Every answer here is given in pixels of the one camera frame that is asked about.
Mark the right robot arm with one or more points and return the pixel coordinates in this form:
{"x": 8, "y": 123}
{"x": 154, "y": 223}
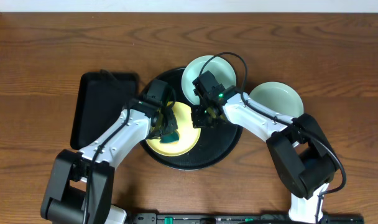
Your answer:
{"x": 303, "y": 158}

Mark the yellow plate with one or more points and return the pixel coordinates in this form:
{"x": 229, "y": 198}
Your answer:
{"x": 189, "y": 135}

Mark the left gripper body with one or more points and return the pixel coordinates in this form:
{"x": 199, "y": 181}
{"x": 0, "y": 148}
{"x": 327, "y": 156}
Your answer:
{"x": 169, "y": 126}

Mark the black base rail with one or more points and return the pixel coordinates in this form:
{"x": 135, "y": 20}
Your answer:
{"x": 153, "y": 218}

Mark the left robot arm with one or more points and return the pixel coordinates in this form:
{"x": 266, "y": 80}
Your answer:
{"x": 80, "y": 186}

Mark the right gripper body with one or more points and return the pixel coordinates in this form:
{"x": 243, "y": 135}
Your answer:
{"x": 202, "y": 117}

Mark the light blue plate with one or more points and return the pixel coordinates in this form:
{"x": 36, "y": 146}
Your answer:
{"x": 219, "y": 67}
{"x": 278, "y": 97}

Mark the green sponge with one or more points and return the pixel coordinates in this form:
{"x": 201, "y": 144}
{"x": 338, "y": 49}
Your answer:
{"x": 170, "y": 138}

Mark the round black tray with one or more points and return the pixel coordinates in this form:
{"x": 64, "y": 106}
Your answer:
{"x": 212, "y": 147}

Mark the rectangular black tray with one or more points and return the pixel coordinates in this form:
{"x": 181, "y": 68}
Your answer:
{"x": 101, "y": 97}

